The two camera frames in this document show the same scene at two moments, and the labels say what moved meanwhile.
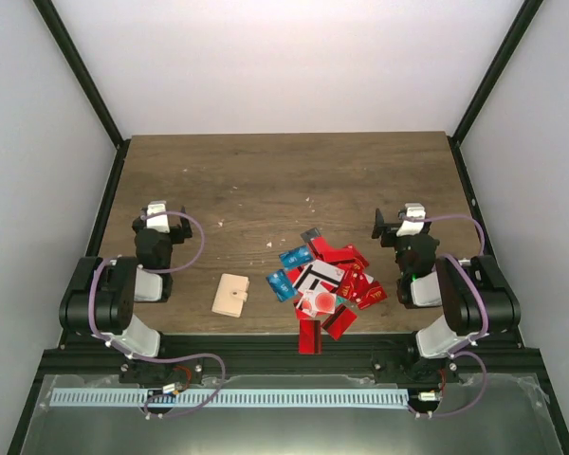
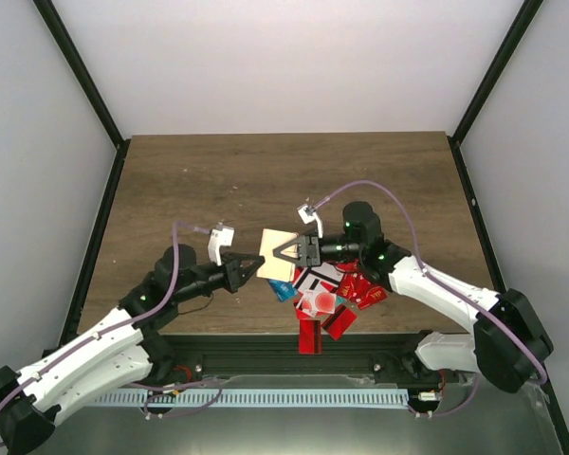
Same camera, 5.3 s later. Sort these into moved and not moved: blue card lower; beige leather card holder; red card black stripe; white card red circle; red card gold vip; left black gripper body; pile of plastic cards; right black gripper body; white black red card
Moved: right black gripper body; left black gripper body; beige leather card holder
Not moved: white card red circle; red card gold vip; red card black stripe; pile of plastic cards; blue card lower; white black red card
